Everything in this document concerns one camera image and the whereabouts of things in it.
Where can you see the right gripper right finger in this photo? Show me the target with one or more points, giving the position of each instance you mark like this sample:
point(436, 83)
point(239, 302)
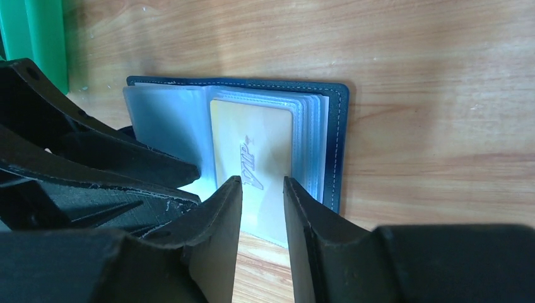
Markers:
point(334, 260)

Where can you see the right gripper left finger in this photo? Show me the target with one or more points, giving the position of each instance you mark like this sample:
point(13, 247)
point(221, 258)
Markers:
point(190, 259)

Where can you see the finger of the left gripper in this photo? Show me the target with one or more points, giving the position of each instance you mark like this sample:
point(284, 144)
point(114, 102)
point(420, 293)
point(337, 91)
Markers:
point(31, 202)
point(35, 109)

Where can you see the yellow VIP card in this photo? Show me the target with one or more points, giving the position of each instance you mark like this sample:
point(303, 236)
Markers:
point(254, 143)

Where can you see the navy blue card holder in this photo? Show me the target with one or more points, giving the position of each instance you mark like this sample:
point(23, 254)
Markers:
point(173, 115)

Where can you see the green plastic bin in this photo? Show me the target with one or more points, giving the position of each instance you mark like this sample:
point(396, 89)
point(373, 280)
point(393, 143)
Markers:
point(35, 30)

